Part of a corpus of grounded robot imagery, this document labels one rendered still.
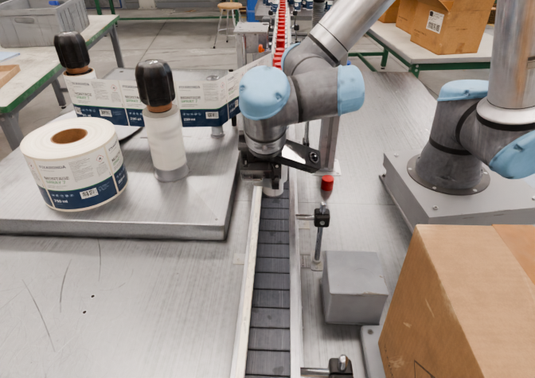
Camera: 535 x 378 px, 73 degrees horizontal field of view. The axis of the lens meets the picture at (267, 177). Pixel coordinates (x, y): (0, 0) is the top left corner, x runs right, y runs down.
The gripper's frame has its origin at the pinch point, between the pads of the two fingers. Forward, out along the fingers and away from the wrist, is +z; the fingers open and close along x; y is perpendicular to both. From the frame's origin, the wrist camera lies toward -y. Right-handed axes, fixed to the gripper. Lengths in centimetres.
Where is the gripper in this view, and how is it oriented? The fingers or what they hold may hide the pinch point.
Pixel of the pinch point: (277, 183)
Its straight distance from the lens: 83.3
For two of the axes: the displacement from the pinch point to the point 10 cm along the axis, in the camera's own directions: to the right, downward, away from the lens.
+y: -10.0, -0.3, 0.4
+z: 0.2, 4.2, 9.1
